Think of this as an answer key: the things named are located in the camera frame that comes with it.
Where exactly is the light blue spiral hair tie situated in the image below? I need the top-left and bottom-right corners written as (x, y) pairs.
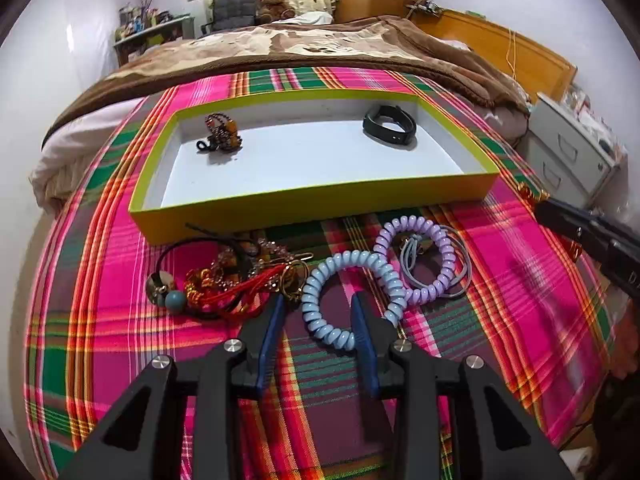
top-left (300, 250), bottom-right (408, 354)

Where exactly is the red cord bracelet gold charm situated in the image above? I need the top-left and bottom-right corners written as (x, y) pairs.
top-left (183, 262), bottom-right (284, 322)

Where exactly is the red braided bead bracelet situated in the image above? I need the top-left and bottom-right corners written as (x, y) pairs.
top-left (184, 246), bottom-right (252, 302)

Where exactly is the grey elastic hair tie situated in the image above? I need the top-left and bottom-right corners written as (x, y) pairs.
top-left (398, 224), bottom-right (474, 300)

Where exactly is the black hair tie with beads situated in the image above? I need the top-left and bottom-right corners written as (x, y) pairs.
top-left (145, 223), bottom-right (252, 316)

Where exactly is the purple spiral hair tie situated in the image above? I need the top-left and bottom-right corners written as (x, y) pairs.
top-left (372, 214), bottom-right (458, 306)

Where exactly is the person's right hand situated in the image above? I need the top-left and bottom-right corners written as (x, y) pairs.
top-left (610, 330), bottom-right (639, 379)

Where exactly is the white bedside drawer cabinet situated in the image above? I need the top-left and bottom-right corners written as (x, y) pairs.
top-left (516, 92), bottom-right (620, 208)

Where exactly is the pink plaid cloth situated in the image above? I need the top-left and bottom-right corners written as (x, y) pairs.
top-left (23, 67), bottom-right (612, 479)

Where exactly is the wooden headboard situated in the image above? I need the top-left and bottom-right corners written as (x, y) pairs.
top-left (411, 10), bottom-right (577, 102)

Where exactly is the yellow-green shallow box tray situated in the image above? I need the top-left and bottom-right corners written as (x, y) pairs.
top-left (129, 89), bottom-right (499, 245)

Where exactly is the black smart wristband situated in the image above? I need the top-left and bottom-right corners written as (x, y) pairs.
top-left (362, 104), bottom-right (416, 145)

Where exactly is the white bed sheet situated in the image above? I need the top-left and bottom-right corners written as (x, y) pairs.
top-left (28, 95), bottom-right (151, 216)

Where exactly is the brown plush blanket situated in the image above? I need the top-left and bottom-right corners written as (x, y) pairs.
top-left (48, 15), bottom-right (528, 134)

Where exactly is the cluttered wooden desk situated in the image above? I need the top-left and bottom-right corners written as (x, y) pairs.
top-left (114, 14), bottom-right (195, 67)

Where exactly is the dark grey chair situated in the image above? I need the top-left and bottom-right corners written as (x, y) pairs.
top-left (201, 0), bottom-right (257, 36)

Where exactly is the brown teddy bear santa hat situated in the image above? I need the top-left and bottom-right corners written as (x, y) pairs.
top-left (256, 0), bottom-right (295, 24)

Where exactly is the gold ring hair clip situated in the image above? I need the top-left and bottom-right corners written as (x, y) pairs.
top-left (278, 259), bottom-right (310, 301)

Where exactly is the brown beaded bracelet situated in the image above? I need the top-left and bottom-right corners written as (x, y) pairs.
top-left (195, 112), bottom-right (244, 154)

